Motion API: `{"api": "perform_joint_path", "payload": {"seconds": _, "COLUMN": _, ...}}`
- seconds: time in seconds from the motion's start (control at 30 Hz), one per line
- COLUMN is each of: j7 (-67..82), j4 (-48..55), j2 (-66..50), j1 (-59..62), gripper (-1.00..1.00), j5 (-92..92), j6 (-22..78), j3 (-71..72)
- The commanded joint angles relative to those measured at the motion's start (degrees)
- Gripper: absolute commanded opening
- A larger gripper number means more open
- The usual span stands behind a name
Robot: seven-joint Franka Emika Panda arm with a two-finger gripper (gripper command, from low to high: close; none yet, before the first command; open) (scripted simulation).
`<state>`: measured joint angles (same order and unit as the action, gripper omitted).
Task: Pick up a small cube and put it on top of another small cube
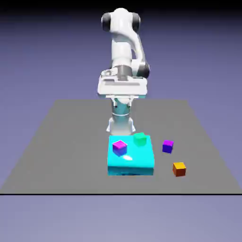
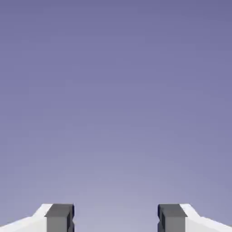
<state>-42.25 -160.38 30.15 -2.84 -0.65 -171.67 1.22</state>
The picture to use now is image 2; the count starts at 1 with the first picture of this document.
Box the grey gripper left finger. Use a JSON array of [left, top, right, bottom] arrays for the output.
[[0, 203, 75, 232]]

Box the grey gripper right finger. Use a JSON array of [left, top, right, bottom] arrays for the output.
[[157, 203, 232, 232]]

